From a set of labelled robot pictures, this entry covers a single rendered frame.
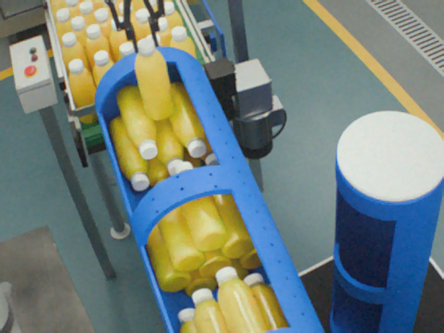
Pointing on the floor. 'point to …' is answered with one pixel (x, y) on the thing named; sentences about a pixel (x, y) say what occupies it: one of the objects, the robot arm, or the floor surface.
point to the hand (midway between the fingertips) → (143, 35)
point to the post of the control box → (75, 189)
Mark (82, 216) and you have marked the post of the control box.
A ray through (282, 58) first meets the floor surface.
